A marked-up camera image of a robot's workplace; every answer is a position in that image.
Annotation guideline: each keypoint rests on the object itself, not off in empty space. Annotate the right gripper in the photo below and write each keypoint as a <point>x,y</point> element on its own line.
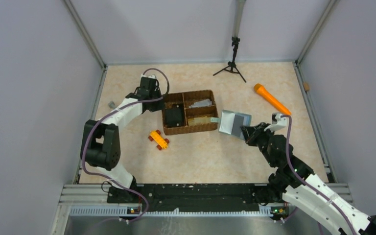
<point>251,133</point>

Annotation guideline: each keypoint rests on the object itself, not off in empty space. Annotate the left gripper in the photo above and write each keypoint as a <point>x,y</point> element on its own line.
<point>159,106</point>

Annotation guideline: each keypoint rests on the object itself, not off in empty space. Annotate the dark grey credit card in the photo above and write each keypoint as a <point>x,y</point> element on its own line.
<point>241,119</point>

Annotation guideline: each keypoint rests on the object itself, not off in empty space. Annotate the green card holder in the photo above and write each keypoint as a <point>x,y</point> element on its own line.
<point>230,123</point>

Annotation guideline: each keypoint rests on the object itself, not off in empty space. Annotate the brown wicker divided basket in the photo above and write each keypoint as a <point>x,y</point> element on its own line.
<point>187,98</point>

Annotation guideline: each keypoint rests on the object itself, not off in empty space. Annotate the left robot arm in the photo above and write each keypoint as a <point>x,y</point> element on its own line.
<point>101,141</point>

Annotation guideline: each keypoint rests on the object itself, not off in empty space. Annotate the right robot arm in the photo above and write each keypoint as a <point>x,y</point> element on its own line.
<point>296,182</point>

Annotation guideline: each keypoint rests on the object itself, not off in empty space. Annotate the grey card in basket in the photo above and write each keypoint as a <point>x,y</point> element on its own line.
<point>201,103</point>

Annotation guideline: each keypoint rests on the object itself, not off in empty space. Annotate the gold card in basket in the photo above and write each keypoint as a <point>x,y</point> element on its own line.
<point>201,120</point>

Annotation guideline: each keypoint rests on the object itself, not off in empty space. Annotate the grey plastic connector piece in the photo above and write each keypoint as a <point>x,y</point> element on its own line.
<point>111,105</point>

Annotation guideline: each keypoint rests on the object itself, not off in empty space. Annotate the orange flashlight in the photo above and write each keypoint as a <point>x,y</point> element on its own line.
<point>261,90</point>

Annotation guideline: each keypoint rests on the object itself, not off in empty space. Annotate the yellow toy brick car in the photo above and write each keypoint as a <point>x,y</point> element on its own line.
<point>161,143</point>

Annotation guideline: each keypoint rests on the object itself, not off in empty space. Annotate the black mini tripod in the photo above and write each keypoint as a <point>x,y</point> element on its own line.
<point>231,65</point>

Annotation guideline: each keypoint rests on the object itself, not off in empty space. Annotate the grey pole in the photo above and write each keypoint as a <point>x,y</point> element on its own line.
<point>239,7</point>

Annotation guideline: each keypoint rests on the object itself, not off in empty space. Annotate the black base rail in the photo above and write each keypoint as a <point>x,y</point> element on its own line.
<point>246,197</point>

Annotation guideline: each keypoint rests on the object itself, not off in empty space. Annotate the white cable tray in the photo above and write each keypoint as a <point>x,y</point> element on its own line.
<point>120,211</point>

